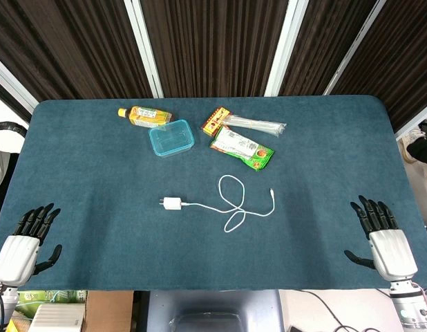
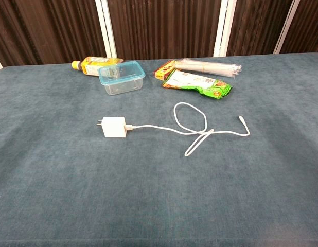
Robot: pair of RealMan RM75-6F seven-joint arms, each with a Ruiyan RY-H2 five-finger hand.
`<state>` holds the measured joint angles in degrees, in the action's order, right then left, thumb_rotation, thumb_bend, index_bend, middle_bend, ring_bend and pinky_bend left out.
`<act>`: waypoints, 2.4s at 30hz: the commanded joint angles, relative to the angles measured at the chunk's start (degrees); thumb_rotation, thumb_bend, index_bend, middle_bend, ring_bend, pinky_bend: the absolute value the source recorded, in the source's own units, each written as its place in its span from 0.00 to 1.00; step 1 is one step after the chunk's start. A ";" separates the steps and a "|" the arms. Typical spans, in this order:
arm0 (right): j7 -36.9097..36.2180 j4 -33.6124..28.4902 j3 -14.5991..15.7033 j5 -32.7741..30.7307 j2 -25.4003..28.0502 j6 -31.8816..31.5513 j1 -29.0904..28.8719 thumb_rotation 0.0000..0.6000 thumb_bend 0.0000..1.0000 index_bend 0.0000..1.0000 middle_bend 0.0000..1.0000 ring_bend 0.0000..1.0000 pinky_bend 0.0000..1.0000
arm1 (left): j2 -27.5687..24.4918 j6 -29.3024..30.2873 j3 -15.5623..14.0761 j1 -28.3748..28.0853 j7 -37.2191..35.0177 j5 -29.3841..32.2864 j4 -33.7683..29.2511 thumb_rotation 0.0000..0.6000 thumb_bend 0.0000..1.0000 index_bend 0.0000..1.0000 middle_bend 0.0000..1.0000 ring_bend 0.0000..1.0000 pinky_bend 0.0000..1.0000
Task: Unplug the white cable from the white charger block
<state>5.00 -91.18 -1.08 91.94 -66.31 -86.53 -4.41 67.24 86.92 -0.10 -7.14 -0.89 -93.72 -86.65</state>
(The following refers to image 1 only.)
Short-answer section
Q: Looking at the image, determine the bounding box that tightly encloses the red yellow small box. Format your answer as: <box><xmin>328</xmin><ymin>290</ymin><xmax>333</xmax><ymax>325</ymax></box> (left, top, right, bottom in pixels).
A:
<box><xmin>200</xmin><ymin>107</ymin><xmax>233</xmax><ymax>136</ymax></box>

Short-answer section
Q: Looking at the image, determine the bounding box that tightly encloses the green white snack packet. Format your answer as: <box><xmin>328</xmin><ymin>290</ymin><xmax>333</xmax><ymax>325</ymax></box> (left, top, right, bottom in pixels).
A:
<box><xmin>209</xmin><ymin>125</ymin><xmax>276</xmax><ymax>172</ymax></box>

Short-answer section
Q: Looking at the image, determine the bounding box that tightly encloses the white sneaker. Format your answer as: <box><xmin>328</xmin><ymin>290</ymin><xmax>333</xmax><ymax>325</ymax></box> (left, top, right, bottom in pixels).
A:
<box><xmin>399</xmin><ymin>119</ymin><xmax>427</xmax><ymax>163</ymax></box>

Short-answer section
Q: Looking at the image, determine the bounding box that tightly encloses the brown cardboard box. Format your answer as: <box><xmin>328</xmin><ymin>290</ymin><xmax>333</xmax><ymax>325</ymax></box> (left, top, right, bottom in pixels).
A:
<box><xmin>82</xmin><ymin>290</ymin><xmax>135</xmax><ymax>332</ymax></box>

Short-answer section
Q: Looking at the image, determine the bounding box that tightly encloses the black floor cable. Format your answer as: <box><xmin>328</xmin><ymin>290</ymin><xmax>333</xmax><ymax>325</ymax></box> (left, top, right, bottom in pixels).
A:
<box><xmin>299</xmin><ymin>289</ymin><xmax>408</xmax><ymax>332</ymax></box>

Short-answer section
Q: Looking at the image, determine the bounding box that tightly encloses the blue clear plastic container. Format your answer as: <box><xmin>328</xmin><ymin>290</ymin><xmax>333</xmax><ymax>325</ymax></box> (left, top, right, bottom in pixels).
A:
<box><xmin>148</xmin><ymin>119</ymin><xmax>196</xmax><ymax>158</ymax></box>

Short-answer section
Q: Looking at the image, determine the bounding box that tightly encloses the yellow tea bottle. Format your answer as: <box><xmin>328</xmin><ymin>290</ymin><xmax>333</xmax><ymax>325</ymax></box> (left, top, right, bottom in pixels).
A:
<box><xmin>117</xmin><ymin>105</ymin><xmax>173</xmax><ymax>128</ymax></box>

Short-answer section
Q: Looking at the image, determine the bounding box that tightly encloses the white partition frame post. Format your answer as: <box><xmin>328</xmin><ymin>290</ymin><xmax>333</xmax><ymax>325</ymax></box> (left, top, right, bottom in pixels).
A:
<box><xmin>0</xmin><ymin>55</ymin><xmax>39</xmax><ymax>113</ymax></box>
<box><xmin>264</xmin><ymin>0</ymin><xmax>299</xmax><ymax>98</ymax></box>
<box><xmin>395</xmin><ymin>102</ymin><xmax>427</xmax><ymax>141</ymax></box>
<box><xmin>323</xmin><ymin>0</ymin><xmax>388</xmax><ymax>96</ymax></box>
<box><xmin>123</xmin><ymin>0</ymin><xmax>164</xmax><ymax>98</ymax></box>

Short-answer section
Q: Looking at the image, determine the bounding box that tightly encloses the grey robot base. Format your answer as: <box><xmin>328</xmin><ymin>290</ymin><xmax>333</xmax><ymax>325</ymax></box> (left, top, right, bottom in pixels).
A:
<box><xmin>146</xmin><ymin>289</ymin><xmax>284</xmax><ymax>332</ymax></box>

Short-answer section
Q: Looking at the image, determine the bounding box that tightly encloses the green printed packet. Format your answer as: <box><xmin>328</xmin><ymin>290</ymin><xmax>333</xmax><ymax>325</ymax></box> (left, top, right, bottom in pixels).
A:
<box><xmin>12</xmin><ymin>290</ymin><xmax>88</xmax><ymax>308</ymax></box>

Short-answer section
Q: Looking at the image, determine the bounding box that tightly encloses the blue felt table cloth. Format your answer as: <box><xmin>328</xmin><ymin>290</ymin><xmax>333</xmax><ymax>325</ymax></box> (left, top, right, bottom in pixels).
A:
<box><xmin>0</xmin><ymin>95</ymin><xmax>427</xmax><ymax>291</ymax></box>

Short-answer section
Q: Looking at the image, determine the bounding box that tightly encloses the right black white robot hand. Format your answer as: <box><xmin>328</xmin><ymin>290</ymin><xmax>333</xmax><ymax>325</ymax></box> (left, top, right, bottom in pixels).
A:
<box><xmin>343</xmin><ymin>195</ymin><xmax>419</xmax><ymax>282</ymax></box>

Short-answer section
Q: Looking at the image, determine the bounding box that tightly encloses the black curved chair armrest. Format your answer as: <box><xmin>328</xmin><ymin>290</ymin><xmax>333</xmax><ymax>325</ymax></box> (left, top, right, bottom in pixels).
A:
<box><xmin>0</xmin><ymin>120</ymin><xmax>28</xmax><ymax>138</ymax></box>

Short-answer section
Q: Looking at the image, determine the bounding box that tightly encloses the white charger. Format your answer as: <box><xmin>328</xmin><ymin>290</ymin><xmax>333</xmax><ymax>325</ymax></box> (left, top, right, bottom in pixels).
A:
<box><xmin>159</xmin><ymin>196</ymin><xmax>184</xmax><ymax>212</ymax></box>

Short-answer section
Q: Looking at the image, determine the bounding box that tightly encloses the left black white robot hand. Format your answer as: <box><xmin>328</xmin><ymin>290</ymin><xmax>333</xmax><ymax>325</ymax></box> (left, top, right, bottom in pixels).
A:
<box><xmin>0</xmin><ymin>203</ymin><xmax>63</xmax><ymax>287</ymax></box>

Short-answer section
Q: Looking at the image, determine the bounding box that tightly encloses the white usb cable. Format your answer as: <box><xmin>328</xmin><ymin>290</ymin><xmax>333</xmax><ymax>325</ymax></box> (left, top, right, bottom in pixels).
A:
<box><xmin>180</xmin><ymin>174</ymin><xmax>277</xmax><ymax>233</ymax></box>

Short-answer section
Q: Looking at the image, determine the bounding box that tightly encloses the white ribbed box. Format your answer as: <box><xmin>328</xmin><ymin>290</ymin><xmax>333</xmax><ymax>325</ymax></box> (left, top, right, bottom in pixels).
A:
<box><xmin>28</xmin><ymin>303</ymin><xmax>85</xmax><ymax>332</ymax></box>

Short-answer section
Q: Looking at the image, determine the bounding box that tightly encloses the black trouser leg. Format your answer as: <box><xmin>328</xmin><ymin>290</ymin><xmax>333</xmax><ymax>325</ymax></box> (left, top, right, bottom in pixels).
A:
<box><xmin>406</xmin><ymin>138</ymin><xmax>427</xmax><ymax>167</ymax></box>

